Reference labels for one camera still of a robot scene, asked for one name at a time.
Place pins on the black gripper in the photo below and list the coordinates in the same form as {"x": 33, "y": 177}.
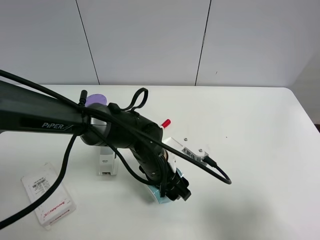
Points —
{"x": 154, "y": 164}

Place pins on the teal electric pencil sharpener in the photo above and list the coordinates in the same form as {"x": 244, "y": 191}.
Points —
{"x": 156, "y": 193}

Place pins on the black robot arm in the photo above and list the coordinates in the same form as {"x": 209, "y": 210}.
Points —
{"x": 23, "y": 110}

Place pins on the white grey stapler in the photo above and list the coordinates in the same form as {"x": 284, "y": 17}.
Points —
{"x": 108, "y": 162}

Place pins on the red capped whiteboard marker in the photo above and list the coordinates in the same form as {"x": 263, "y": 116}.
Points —
{"x": 165, "y": 124}

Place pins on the purple lidded round container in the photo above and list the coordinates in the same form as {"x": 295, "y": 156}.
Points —
{"x": 96, "y": 98}

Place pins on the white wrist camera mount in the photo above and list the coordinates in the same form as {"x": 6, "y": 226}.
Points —
{"x": 188, "y": 147}

